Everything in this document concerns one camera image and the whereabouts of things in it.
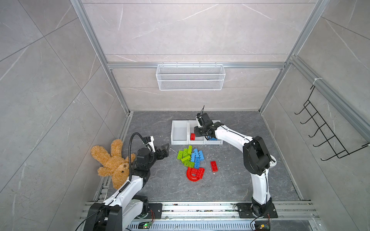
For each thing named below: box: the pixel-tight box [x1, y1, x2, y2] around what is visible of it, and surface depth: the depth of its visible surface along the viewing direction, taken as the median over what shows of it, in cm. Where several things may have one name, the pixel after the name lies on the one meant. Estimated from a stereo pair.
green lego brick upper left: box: [176, 150, 184, 160], surface depth 95 cm
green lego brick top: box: [187, 145, 194, 155], surface depth 97 cm
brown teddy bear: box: [90, 139, 136, 190], surface depth 82 cm
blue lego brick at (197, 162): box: [194, 155, 201, 170], surface depth 92 cm
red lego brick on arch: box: [194, 167, 206, 180], surface depth 86 cm
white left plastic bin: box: [171, 119, 189, 145], surface depth 104 cm
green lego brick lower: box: [182, 160, 196, 168], surface depth 91 cm
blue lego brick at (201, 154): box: [198, 150, 205, 161], surface depth 93 cm
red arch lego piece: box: [186, 166, 200, 182], surface depth 86 cm
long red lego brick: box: [210, 160, 219, 173], surface depth 90 cm
